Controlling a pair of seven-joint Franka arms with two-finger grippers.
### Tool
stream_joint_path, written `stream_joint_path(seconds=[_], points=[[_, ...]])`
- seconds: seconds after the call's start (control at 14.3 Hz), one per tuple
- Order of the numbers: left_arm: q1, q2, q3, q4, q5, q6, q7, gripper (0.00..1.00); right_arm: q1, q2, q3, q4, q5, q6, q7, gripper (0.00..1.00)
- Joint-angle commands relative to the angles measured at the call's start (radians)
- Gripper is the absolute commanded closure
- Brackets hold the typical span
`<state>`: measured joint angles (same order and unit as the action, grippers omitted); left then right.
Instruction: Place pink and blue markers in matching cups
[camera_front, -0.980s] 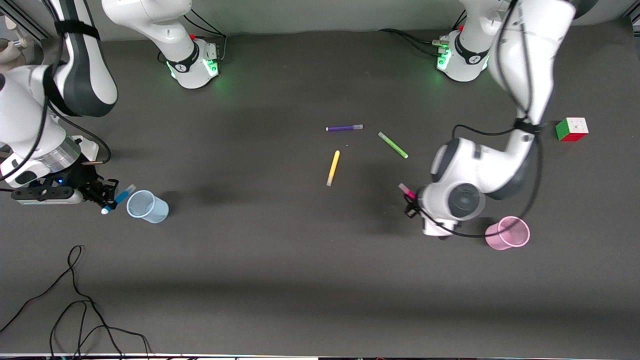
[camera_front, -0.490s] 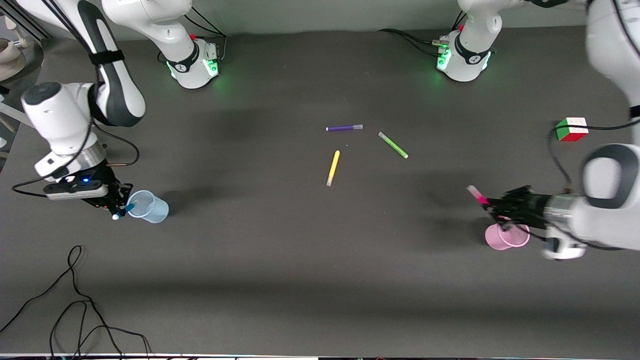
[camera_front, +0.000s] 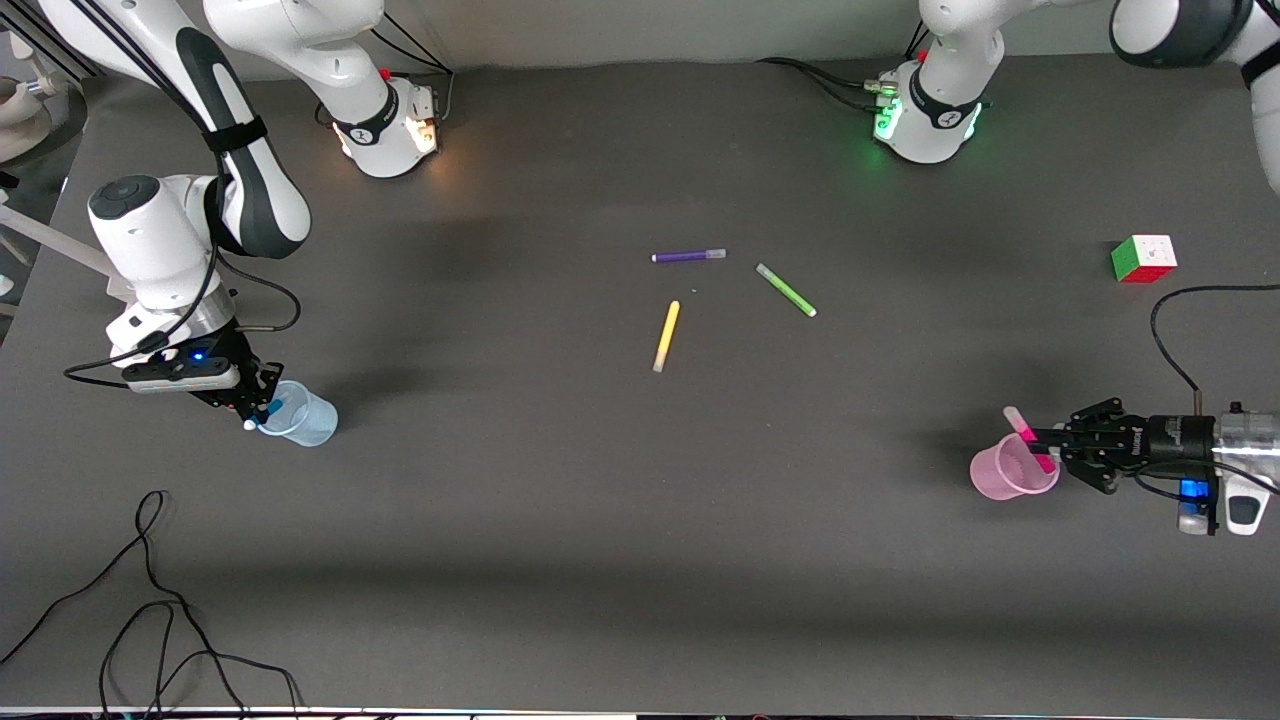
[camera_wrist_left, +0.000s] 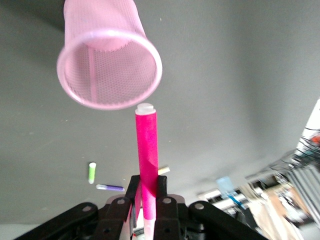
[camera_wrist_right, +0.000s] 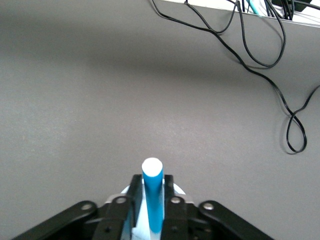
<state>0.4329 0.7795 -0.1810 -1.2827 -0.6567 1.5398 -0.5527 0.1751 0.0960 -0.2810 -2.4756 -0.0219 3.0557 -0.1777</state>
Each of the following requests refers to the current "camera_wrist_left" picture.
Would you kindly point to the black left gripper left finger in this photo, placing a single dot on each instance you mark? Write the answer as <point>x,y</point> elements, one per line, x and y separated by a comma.
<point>117,215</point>

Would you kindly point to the blue marker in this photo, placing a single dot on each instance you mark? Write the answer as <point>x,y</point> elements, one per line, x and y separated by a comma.
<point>236,201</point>

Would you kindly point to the pink marker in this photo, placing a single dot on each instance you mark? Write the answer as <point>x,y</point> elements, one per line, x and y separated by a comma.
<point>147,150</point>

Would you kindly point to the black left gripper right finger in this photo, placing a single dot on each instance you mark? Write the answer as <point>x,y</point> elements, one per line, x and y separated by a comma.
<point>166,215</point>

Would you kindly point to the light blue cup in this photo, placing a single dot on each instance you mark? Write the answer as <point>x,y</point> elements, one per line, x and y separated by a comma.
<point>224,185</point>

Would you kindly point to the green marker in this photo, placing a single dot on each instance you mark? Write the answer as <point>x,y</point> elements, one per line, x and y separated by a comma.
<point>92,172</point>

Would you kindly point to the yellow marker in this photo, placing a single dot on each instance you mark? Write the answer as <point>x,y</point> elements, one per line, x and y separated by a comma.
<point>163,170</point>

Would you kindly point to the pink mesh cup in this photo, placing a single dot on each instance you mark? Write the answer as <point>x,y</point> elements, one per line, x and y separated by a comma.
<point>110,65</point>

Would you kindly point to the purple marker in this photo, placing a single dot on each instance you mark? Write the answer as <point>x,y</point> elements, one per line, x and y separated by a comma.
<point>110,187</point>

